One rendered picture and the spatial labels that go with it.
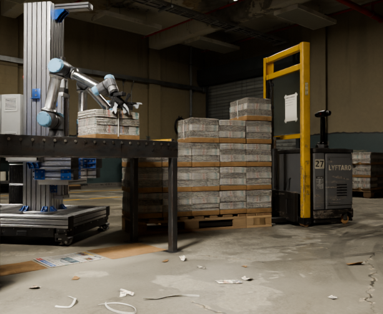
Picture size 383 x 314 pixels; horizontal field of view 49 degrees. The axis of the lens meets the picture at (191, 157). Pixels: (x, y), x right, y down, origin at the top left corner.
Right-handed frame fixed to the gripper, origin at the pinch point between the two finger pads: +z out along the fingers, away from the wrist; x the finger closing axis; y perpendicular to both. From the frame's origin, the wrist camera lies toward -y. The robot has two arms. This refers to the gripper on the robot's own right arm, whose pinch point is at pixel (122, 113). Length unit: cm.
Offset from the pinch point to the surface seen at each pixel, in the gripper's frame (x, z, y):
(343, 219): -247, 101, 18
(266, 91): -219, -61, 15
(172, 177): -25, 54, 1
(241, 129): -145, -4, 15
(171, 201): -25, 69, 10
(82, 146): 46, 37, -10
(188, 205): -93, 49, 68
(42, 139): 70, 34, -12
